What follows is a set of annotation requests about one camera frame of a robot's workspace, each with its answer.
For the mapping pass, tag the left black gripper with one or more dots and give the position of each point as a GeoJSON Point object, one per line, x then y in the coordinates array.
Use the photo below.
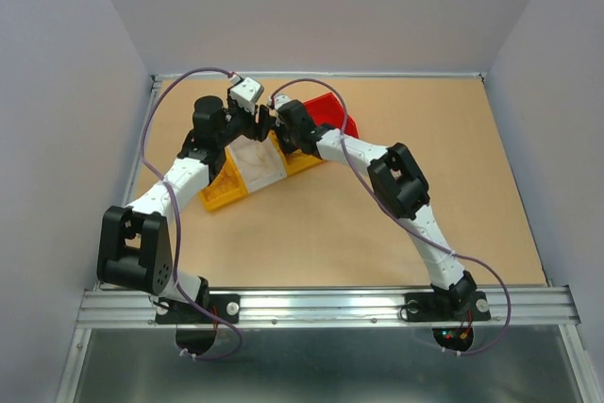
{"type": "Point", "coordinates": [256, 130]}

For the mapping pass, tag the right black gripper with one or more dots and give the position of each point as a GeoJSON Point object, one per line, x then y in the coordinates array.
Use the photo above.
{"type": "Point", "coordinates": [279, 126]}

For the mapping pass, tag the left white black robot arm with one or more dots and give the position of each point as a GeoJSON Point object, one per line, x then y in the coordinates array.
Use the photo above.
{"type": "Point", "coordinates": [197, 164]}

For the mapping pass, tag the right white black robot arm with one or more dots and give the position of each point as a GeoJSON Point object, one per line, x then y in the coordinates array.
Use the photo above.
{"type": "Point", "coordinates": [399, 187]}

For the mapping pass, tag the far yellow plastic bin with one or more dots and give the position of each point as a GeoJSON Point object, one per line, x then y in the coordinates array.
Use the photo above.
{"type": "Point", "coordinates": [296, 162]}

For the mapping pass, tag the yellow plastic bin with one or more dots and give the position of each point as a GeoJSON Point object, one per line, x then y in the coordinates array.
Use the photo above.
{"type": "Point", "coordinates": [296, 162]}
{"type": "Point", "coordinates": [227, 188]}

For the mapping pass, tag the red plastic bin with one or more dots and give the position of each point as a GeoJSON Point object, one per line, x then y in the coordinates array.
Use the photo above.
{"type": "Point", "coordinates": [327, 113]}

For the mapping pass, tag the white plastic bin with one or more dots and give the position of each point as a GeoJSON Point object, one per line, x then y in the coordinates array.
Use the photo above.
{"type": "Point", "coordinates": [259, 163]}

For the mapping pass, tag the near yellow plastic bin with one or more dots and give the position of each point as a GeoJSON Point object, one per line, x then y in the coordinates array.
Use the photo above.
{"type": "Point", "coordinates": [227, 188]}

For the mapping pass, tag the grey metal front panel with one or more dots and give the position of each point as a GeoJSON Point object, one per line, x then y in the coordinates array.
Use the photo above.
{"type": "Point", "coordinates": [328, 365]}

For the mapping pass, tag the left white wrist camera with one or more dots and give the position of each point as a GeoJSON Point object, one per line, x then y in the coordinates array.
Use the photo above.
{"type": "Point", "coordinates": [245, 92]}

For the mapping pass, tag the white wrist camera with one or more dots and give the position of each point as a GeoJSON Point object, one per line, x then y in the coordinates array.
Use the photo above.
{"type": "Point", "coordinates": [245, 92]}
{"type": "Point", "coordinates": [277, 101]}

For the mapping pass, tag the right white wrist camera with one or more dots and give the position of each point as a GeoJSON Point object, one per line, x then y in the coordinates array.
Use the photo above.
{"type": "Point", "coordinates": [277, 101]}

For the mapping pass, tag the aluminium left side rail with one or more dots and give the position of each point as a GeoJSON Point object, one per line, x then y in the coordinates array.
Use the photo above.
{"type": "Point", "coordinates": [137, 162]}

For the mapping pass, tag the aluminium rail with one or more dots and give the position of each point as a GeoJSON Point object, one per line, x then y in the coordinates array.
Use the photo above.
{"type": "Point", "coordinates": [137, 162]}
{"type": "Point", "coordinates": [342, 74]}
{"type": "Point", "coordinates": [330, 308]}

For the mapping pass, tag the aluminium back rail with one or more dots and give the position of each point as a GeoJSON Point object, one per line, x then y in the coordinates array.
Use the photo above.
{"type": "Point", "coordinates": [342, 74]}

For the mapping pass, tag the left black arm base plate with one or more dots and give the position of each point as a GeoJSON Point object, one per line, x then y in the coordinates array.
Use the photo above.
{"type": "Point", "coordinates": [171, 312]}

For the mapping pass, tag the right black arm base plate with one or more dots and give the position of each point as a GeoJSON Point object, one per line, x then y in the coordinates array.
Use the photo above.
{"type": "Point", "coordinates": [433, 308]}

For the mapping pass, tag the aluminium front rail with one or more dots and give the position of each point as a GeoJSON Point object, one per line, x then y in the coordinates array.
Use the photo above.
{"type": "Point", "coordinates": [330, 308]}

